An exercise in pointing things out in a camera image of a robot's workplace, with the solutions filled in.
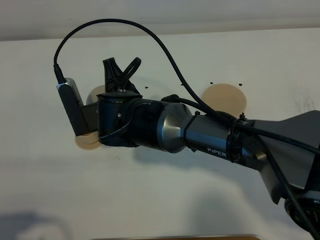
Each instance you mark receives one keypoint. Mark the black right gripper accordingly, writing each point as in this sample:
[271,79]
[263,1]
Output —
[124,118]

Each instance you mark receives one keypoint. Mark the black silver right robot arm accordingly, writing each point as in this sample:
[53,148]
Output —
[286,153]

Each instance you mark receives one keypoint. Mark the beige left cup saucer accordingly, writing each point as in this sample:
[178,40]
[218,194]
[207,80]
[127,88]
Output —
[89,141]

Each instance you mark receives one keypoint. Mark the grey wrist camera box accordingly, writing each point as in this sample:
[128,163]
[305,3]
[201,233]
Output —
[83,118]

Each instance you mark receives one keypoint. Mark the beige teapot saucer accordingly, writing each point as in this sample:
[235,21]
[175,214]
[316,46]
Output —
[225,98]

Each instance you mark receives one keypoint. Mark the beige teapot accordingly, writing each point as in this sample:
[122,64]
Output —
[93,95]

